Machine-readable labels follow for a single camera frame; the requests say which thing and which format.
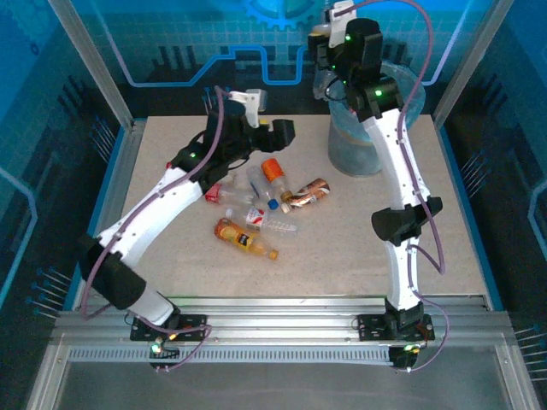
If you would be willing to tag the copper brown white-cap bottle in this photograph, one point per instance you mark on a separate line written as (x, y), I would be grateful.
(312, 192)

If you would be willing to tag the aluminium table side rail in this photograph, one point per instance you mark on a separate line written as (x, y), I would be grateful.
(120, 179)

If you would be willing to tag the black base connector box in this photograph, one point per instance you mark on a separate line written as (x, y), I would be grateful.
(401, 359)
(168, 353)

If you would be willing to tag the blue plastic bin liner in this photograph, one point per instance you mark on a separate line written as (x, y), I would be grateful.
(342, 124)

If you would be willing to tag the clear red-white-label bottle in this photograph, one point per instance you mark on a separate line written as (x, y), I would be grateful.
(256, 218)

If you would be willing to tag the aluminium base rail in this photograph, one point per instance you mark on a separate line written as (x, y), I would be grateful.
(278, 320)

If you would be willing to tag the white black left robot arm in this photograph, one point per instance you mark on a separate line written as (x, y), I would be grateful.
(145, 213)

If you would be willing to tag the orange juice bottle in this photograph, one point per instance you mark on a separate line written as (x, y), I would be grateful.
(239, 239)

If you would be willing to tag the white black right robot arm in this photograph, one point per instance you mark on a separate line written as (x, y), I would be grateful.
(397, 171)

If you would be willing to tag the clear blue-cap bottle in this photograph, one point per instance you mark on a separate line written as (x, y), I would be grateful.
(256, 181)

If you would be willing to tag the grey mesh waste bin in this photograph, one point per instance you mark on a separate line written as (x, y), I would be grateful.
(350, 158)

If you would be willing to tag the orange-label gold-cap bottle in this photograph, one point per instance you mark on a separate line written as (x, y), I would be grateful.
(272, 168)

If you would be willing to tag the aluminium frame post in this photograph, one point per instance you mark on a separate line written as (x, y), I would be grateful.
(470, 64)
(94, 64)

